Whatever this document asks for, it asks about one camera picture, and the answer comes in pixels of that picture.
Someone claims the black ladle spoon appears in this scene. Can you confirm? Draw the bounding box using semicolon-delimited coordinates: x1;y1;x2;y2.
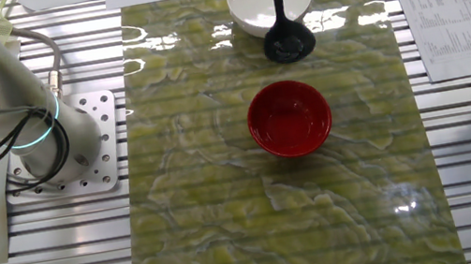
256;0;319;68

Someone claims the red bowl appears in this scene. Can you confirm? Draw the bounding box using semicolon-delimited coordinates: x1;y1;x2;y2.
241;73;339;165

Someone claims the green marble pattern mat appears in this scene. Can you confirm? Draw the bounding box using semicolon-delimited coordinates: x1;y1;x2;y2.
84;0;469;264

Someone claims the yellow fly swatter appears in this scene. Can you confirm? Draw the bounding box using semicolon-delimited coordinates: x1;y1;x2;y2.
0;0;21;46

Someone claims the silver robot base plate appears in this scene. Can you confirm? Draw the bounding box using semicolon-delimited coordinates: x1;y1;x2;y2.
0;87;131;209

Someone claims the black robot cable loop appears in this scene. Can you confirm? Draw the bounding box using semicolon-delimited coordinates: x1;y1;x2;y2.
0;104;78;198

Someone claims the grey hose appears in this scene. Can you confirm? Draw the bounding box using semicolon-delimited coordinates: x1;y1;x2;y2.
8;21;69;105

